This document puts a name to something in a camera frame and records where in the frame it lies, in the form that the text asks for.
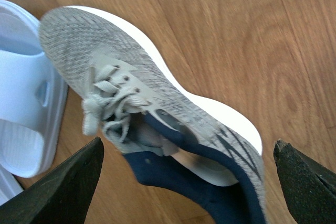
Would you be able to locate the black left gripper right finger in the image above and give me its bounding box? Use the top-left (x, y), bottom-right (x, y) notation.
top-left (273, 140), bottom-right (335, 223)

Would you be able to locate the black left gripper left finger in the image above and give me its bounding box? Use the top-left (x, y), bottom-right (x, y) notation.
top-left (1, 137), bottom-right (104, 223)

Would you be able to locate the grey knit sneaker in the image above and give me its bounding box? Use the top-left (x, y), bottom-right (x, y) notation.
top-left (39, 6), bottom-right (267, 223)

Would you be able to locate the light blue left slipper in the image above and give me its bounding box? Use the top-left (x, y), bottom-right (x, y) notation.
top-left (0, 166), bottom-right (23, 205)

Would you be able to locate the light blue slipper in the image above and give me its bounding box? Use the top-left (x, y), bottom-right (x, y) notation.
top-left (1, 0), bottom-right (68, 178)
top-left (0, 166), bottom-right (23, 205)

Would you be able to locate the light blue right slipper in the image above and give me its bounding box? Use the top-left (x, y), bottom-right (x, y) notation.
top-left (1, 0), bottom-right (68, 178)

